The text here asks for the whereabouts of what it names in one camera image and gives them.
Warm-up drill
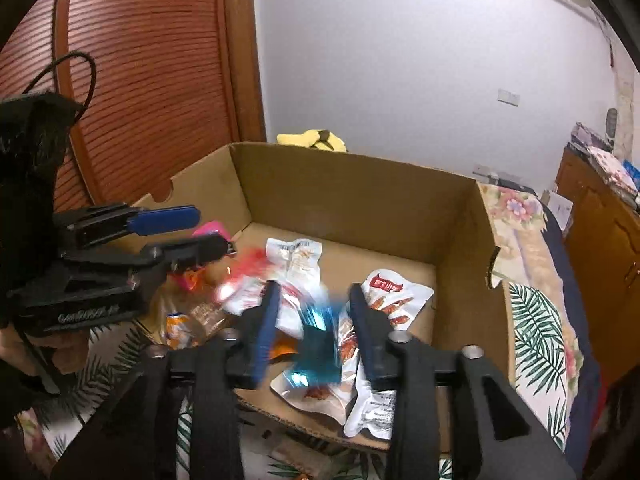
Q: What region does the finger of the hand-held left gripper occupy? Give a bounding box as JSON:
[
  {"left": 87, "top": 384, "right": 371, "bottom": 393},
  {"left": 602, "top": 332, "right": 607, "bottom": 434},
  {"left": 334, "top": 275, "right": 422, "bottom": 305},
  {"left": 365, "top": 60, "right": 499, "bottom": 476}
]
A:
[
  {"left": 59, "top": 235, "right": 233, "bottom": 286},
  {"left": 52, "top": 203, "right": 202, "bottom": 252}
]

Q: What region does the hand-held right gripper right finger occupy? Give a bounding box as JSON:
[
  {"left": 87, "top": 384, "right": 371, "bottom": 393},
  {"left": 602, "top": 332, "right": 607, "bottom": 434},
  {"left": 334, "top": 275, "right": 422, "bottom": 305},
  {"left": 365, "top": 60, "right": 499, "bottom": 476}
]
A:
[{"left": 348, "top": 284, "right": 576, "bottom": 480}]

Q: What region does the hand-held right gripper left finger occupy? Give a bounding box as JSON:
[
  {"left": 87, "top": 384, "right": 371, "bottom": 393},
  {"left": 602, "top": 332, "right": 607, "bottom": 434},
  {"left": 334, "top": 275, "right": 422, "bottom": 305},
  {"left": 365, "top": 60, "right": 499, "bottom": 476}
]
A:
[{"left": 52, "top": 280, "right": 283, "bottom": 480}]

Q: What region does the pink snack packet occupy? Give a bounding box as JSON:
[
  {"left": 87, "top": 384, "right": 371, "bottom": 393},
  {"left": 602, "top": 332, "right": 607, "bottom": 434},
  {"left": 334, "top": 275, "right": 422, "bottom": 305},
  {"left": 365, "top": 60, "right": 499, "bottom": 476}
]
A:
[{"left": 170, "top": 217, "right": 238, "bottom": 294}]

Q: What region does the white snack packet orange print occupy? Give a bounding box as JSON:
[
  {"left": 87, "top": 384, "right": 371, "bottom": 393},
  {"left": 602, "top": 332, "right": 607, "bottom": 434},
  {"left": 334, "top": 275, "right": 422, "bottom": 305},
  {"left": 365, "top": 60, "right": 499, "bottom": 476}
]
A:
[{"left": 340, "top": 269, "right": 435, "bottom": 361}]

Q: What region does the shiny blue snack packet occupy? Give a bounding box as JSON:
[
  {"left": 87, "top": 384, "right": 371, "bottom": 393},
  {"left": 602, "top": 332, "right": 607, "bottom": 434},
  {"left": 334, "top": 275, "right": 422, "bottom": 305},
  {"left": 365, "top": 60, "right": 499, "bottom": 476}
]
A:
[{"left": 289, "top": 299, "right": 347, "bottom": 387}]

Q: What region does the white red printed snack packet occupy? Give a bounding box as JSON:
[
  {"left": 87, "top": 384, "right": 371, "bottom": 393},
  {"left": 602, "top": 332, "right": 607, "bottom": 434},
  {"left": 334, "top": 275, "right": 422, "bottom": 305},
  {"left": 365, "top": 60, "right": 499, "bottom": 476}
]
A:
[{"left": 214, "top": 247, "right": 274, "bottom": 317}]

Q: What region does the clear brown egg snack packet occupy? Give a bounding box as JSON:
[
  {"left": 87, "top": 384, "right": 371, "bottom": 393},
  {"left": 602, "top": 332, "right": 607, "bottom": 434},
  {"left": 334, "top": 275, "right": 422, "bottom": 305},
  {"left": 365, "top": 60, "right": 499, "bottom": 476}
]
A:
[{"left": 189, "top": 297, "right": 238, "bottom": 338}]

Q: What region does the silver red snack packet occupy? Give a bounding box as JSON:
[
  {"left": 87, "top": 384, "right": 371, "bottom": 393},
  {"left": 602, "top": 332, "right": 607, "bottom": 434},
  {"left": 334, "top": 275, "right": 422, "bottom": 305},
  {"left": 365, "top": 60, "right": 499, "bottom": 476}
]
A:
[{"left": 270, "top": 369, "right": 353, "bottom": 422}]

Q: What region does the brown cardboard box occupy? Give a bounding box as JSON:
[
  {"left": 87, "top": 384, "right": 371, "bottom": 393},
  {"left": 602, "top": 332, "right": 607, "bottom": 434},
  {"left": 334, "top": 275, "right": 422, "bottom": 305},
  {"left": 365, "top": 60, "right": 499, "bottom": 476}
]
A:
[{"left": 129, "top": 141, "right": 519, "bottom": 454}]

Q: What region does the person's left hand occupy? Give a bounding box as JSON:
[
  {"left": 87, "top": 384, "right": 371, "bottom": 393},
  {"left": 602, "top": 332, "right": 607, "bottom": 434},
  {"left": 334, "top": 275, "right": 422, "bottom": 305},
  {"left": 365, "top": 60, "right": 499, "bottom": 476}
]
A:
[{"left": 0, "top": 327, "right": 93, "bottom": 376}]

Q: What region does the white snack packet grey text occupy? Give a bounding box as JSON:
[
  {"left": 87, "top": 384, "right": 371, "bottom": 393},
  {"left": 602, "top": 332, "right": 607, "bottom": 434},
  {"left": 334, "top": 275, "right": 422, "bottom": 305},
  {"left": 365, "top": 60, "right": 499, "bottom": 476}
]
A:
[{"left": 266, "top": 237, "right": 322, "bottom": 313}]

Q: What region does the plain white snack packet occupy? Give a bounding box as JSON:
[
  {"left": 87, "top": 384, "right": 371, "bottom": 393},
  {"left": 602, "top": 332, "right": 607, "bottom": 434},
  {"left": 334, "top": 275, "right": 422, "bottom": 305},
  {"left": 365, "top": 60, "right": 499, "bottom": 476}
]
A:
[{"left": 343, "top": 386, "right": 402, "bottom": 442}]

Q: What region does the wooden louvered wardrobe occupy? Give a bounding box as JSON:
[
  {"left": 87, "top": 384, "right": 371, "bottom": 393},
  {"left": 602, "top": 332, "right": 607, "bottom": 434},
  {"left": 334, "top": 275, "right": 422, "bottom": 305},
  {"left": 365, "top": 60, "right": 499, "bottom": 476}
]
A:
[{"left": 0, "top": 0, "right": 267, "bottom": 217}]

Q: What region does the yellow plush toy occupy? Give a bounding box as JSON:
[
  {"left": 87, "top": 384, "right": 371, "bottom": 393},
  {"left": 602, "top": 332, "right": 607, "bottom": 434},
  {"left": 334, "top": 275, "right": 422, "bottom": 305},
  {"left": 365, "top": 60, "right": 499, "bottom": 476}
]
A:
[{"left": 276, "top": 129, "right": 349, "bottom": 154}]

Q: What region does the leaf print bed sheet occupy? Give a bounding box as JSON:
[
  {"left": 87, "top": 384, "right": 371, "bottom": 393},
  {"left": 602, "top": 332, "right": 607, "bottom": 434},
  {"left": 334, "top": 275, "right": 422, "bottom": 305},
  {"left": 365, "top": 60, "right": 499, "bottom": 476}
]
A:
[{"left": 15, "top": 280, "right": 587, "bottom": 480}]

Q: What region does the floral blanket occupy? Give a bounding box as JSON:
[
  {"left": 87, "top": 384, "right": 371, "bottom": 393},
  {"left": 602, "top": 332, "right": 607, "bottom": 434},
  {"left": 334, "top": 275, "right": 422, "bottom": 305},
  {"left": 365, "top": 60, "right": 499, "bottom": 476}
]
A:
[{"left": 476, "top": 182, "right": 552, "bottom": 292}]

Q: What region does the dark blue blanket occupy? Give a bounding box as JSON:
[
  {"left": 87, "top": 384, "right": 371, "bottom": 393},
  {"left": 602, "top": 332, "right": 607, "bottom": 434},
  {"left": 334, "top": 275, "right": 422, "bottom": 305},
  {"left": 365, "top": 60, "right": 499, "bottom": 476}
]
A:
[{"left": 541, "top": 200, "right": 604, "bottom": 462}]

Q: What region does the wooden cabinet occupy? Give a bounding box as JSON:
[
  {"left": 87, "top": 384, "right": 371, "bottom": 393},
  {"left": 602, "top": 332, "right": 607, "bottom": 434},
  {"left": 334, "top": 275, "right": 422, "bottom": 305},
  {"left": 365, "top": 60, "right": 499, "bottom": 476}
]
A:
[{"left": 554, "top": 145, "right": 640, "bottom": 377}]

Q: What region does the stack of folded cloths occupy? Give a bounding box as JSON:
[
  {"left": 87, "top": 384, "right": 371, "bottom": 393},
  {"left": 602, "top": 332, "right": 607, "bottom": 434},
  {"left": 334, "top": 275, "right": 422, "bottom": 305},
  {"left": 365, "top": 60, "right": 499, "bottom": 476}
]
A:
[{"left": 570, "top": 122, "right": 640, "bottom": 202}]

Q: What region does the beige curtain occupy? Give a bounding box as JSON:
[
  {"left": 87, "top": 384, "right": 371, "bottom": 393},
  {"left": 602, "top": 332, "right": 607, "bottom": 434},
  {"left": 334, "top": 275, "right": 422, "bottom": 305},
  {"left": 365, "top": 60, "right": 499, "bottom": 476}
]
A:
[{"left": 616, "top": 67, "right": 640, "bottom": 161}]

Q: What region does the black cable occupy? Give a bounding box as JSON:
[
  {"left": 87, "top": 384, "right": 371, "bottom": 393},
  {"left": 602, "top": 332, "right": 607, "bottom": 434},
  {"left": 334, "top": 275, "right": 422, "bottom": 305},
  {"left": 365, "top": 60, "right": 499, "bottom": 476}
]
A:
[{"left": 29, "top": 51, "right": 97, "bottom": 127}]

